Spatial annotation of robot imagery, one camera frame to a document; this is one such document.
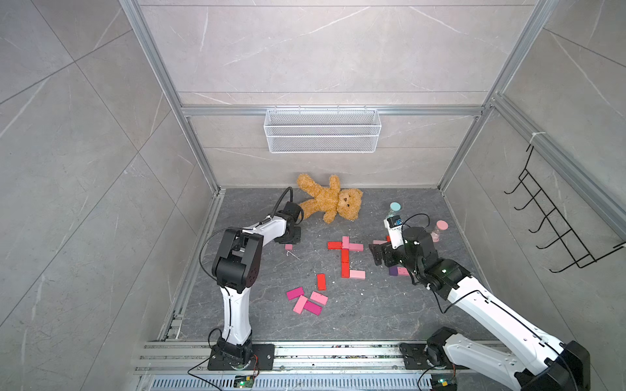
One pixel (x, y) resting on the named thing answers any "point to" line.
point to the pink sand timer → (441, 225)
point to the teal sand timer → (394, 207)
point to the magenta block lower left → (313, 308)
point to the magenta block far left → (295, 293)
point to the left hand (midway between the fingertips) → (294, 235)
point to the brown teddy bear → (329, 200)
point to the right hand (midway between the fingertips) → (385, 241)
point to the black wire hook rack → (580, 254)
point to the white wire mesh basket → (322, 131)
